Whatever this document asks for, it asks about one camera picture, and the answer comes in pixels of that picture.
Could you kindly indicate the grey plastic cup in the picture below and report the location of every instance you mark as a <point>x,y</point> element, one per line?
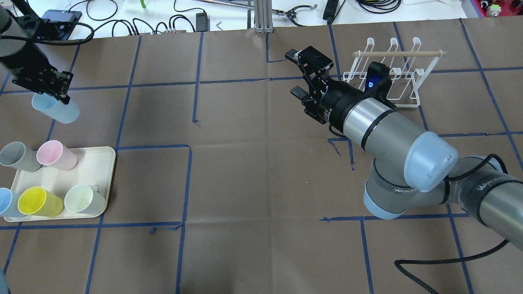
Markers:
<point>19,156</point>

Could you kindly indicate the white plastic cup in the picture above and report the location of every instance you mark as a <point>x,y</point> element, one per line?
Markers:
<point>83,199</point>

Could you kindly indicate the yellow plastic cup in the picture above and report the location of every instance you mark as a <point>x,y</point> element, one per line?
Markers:
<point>37,201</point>

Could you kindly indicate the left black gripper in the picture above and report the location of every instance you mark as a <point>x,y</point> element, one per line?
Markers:
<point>25,61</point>

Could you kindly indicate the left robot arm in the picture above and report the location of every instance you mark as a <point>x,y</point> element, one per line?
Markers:
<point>14,40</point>

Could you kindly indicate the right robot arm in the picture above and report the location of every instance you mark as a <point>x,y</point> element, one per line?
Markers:
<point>411,167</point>

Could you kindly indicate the grabber reaching tool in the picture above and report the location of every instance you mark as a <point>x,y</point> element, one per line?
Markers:
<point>291,14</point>

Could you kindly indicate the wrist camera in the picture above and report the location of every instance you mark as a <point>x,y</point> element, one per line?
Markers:
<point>55,25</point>
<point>378,83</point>

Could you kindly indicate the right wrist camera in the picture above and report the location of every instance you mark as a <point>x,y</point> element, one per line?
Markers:
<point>378,83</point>

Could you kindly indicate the pink plastic cup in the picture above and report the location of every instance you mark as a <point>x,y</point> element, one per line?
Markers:
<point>54,154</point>

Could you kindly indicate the aluminium frame post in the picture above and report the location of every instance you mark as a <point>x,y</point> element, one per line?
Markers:
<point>263,16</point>

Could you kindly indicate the light blue plastic cup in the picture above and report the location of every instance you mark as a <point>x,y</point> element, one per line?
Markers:
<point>57,110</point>

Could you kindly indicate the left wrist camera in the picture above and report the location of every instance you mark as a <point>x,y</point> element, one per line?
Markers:
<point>55,25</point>

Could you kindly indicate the cream plastic tray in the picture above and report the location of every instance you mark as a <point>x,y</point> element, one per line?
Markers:
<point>95,167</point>

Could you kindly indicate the white wire cup rack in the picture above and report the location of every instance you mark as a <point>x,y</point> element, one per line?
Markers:
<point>408,70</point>

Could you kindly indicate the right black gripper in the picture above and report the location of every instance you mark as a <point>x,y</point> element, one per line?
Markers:
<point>336,103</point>

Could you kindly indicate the black power adapter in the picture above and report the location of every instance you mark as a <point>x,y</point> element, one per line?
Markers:
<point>202,22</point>

